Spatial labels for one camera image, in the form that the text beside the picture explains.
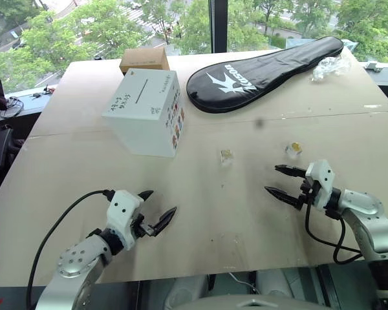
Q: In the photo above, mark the grey metal window bracket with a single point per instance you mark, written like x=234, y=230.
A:
x=373, y=65

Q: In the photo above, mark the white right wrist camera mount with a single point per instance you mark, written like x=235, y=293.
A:
x=321, y=181

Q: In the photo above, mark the black racket cover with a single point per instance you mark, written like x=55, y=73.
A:
x=245, y=77

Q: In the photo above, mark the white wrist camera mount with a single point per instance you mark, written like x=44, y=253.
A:
x=123, y=210
x=321, y=181

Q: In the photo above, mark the dark rounded robot torso shape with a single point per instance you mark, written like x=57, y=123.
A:
x=245, y=303

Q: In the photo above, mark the white rounded robot leg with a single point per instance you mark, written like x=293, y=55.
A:
x=275, y=282
x=186, y=289

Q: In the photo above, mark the crumpled clear plastic wrap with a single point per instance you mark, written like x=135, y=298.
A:
x=329, y=68

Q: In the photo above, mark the white cardboard box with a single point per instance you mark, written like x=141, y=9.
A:
x=142, y=109

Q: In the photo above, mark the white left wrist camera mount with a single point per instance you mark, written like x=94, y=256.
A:
x=123, y=210

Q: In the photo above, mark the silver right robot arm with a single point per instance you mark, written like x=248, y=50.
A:
x=375, y=223

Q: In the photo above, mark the dark window frame post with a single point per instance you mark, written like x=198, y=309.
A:
x=218, y=26

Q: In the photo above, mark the brown cardboard box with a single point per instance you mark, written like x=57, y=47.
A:
x=145, y=59

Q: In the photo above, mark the small dark clips on windowsill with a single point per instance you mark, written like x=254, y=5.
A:
x=42, y=92

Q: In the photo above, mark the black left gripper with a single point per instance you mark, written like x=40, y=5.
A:
x=145, y=228

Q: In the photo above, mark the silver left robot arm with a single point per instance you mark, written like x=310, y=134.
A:
x=74, y=258

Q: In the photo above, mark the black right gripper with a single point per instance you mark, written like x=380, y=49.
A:
x=308, y=190

